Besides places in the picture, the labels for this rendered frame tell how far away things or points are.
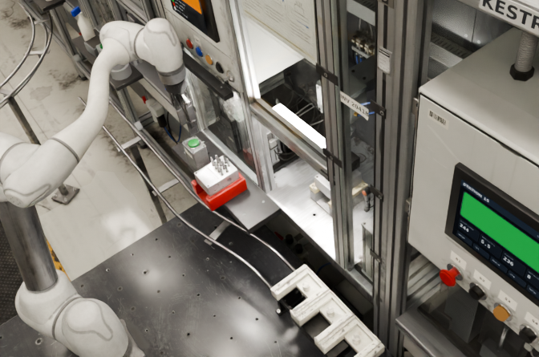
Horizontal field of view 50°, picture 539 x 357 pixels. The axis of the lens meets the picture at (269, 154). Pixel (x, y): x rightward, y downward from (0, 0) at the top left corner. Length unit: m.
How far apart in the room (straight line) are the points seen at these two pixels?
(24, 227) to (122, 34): 0.65
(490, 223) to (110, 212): 2.65
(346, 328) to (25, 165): 1.00
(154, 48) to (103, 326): 0.86
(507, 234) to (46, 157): 1.10
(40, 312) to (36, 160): 0.61
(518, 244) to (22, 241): 1.35
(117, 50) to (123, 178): 1.80
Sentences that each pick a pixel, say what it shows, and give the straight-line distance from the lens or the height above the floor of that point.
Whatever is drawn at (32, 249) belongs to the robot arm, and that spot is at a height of 1.15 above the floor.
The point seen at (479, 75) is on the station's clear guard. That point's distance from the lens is 0.99.
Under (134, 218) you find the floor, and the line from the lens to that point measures 3.36.
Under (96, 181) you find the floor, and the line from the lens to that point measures 3.65.
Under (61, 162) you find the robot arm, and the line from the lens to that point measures 1.58.
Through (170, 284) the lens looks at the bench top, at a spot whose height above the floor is 0.68.
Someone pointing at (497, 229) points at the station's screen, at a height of 1.63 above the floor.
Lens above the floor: 2.47
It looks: 45 degrees down
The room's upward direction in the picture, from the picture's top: 10 degrees counter-clockwise
